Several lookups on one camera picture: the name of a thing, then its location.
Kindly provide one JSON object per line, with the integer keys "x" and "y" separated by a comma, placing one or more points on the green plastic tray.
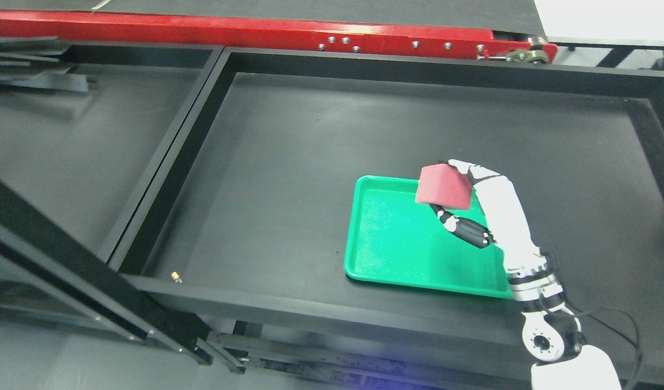
{"x": 394, "y": 240}

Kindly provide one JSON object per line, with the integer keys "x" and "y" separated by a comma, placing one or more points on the black metal shelf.
{"x": 92, "y": 157}
{"x": 287, "y": 198}

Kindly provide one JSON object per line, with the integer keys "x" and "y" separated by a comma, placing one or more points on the black metal left shelf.
{"x": 92, "y": 157}

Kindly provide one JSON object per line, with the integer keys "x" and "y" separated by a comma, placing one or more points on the pink foam block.
{"x": 445, "y": 186}

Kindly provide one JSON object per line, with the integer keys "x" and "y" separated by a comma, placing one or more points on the red metal beam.
{"x": 337, "y": 37}

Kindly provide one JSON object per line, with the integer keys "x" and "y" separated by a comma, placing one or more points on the black metal right shelf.
{"x": 287, "y": 198}

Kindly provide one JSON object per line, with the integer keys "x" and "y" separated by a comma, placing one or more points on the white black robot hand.
{"x": 495, "y": 218}

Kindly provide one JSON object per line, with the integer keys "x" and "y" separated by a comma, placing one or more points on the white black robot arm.
{"x": 553, "y": 334}

